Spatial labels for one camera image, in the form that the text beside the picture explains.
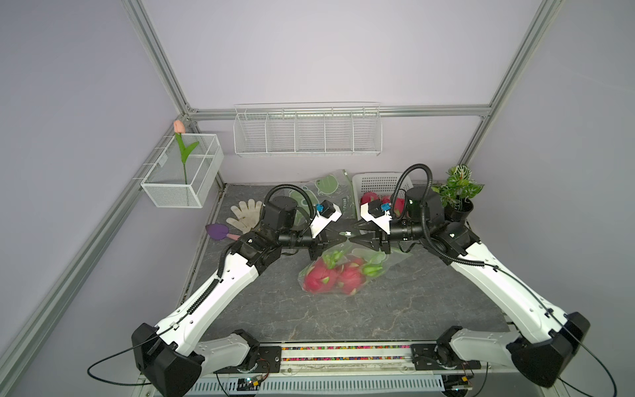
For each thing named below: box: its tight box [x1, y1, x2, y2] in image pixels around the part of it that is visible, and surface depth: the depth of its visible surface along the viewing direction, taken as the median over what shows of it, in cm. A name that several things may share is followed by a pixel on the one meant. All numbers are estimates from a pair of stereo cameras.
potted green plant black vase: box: [431, 163, 485, 223], surface depth 86 cm
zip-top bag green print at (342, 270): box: [297, 239, 412, 297], surface depth 79 cm
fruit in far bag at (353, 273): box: [336, 258, 383, 296], surface depth 80 cm
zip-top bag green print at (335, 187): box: [289, 169, 357, 226], surface depth 107 cm
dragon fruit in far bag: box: [302, 249, 344, 294], surface depth 78 cm
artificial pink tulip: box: [173, 119, 200, 185], surface depth 85 cm
